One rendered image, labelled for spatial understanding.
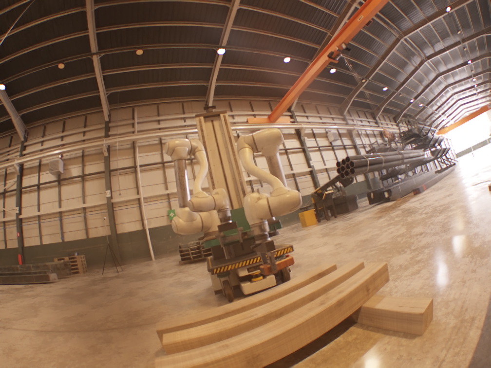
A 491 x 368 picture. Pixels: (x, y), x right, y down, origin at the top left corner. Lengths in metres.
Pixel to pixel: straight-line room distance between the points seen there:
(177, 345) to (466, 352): 0.93
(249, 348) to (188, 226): 1.11
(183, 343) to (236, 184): 1.52
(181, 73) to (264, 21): 5.10
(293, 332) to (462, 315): 0.63
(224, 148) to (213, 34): 9.18
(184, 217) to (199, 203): 0.28
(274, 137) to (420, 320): 1.25
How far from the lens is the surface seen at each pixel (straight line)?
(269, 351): 0.70
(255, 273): 1.61
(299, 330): 0.73
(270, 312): 0.86
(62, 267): 7.71
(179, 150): 1.63
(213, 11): 10.41
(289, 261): 1.08
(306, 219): 7.51
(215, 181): 1.91
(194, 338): 0.81
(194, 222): 1.58
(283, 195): 1.00
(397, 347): 0.83
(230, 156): 2.01
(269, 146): 1.38
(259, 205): 0.99
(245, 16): 10.91
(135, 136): 11.08
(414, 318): 0.83
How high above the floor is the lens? 0.55
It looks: 12 degrees up
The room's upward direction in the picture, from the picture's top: 15 degrees counter-clockwise
